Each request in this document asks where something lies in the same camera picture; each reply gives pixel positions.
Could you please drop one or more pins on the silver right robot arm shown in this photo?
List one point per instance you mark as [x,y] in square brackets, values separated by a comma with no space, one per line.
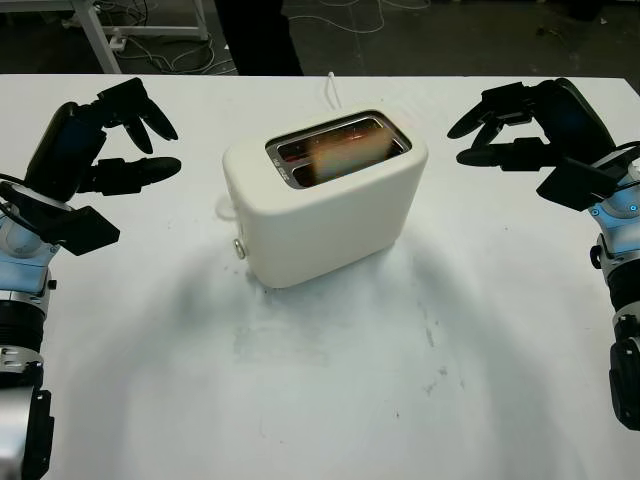
[620,225]

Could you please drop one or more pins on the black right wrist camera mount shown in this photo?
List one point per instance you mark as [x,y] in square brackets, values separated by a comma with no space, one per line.
[570,185]

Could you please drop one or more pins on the cream toaster lever knob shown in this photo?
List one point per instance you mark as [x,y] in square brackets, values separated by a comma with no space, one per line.
[226,208]

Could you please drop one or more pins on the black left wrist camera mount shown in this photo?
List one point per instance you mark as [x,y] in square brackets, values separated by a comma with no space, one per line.
[85,230]

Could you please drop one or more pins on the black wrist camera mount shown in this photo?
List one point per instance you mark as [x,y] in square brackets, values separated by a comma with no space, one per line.
[570,185]
[85,230]

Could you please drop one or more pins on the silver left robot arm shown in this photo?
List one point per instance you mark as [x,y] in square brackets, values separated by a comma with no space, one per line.
[20,270]

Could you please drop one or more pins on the cream two-slot toaster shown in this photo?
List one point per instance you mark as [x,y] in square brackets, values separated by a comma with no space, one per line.
[325,225]

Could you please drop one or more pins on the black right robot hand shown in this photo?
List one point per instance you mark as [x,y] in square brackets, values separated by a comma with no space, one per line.
[575,117]

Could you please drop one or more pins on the person in dark clothes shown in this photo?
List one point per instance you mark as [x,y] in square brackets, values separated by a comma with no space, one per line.
[260,40]

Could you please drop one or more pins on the small dark floor debris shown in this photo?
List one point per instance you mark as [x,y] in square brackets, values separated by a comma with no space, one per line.
[550,31]

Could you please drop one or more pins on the white power strip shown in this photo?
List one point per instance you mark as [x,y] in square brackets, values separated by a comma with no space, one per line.
[118,43]

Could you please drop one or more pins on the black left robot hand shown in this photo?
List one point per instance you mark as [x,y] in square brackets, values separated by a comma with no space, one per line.
[62,150]

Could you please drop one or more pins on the white metal table frame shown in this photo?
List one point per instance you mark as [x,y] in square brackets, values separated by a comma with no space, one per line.
[97,40]

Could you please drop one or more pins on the browned toast slice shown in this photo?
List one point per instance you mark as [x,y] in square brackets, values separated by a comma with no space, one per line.
[350,155]

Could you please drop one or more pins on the black object on floor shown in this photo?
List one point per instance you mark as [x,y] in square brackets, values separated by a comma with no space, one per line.
[585,9]

